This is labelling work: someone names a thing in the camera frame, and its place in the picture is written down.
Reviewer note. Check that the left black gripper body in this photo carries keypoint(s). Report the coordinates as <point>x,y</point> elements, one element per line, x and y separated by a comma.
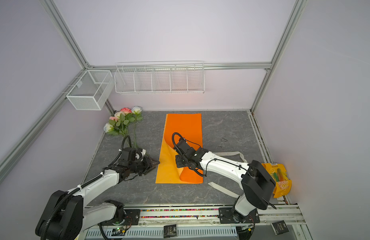
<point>138,166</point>

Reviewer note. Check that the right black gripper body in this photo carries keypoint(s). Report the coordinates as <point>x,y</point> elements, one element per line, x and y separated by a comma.
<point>181,163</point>

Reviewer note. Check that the pale white fake rose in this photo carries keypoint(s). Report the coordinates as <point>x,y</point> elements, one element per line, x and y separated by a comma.
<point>110,130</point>

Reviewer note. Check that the light pink fake rose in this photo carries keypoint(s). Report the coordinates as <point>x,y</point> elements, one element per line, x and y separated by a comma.
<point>113,119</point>

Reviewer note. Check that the cream fake rose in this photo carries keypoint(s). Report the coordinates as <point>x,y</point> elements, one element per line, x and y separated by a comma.
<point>119,115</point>

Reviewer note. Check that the red pink fake rose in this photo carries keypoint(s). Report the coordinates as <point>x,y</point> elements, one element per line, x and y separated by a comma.
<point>126,117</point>

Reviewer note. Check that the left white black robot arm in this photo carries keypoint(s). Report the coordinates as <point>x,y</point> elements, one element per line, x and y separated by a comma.
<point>66,214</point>

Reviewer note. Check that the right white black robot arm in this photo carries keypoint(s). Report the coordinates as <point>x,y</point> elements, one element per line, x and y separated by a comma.
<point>257,184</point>

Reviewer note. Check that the white ribbon strip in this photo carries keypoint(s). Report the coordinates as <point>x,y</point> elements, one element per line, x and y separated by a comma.
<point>220,188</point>

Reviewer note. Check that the black square card middle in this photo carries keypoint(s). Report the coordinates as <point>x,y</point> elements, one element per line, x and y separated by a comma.
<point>170,231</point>

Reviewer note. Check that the black square card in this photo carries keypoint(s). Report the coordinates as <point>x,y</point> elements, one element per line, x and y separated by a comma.
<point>170,231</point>
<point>280,227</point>

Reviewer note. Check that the yellow snack bag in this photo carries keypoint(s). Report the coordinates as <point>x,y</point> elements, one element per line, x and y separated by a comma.
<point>279,173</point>

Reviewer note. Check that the black square card right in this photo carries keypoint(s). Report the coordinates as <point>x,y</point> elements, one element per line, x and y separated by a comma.
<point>280,227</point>

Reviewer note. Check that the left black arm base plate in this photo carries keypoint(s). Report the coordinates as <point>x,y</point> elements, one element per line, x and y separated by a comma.
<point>130,217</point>

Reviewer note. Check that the white slotted cable duct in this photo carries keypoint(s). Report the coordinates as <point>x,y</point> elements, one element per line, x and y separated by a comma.
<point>115,233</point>

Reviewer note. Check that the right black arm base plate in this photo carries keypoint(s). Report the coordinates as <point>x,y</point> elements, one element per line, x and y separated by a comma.
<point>231,216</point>

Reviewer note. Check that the small white wire basket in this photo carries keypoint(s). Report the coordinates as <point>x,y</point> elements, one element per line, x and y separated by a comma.
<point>92,90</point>

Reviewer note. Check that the long white wire rack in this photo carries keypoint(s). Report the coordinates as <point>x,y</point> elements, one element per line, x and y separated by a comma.
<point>160,77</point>

